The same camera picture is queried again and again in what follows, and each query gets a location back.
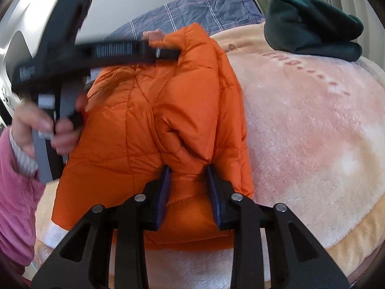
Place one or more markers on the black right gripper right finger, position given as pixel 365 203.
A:
pixel 296 258

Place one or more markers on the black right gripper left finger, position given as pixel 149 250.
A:
pixel 82 258

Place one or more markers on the orange puffer jacket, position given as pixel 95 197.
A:
pixel 185 114

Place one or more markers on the person's left hand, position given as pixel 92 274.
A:
pixel 28 116

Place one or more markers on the pink fleece sleeve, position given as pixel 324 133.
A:
pixel 21 192

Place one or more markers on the pink quilted folded jacket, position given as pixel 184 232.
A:
pixel 157 34

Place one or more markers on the cream plush blanket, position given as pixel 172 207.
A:
pixel 315 141

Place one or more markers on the blue plaid bed cover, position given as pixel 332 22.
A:
pixel 213 16

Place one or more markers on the dark green folded garment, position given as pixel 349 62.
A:
pixel 312 27

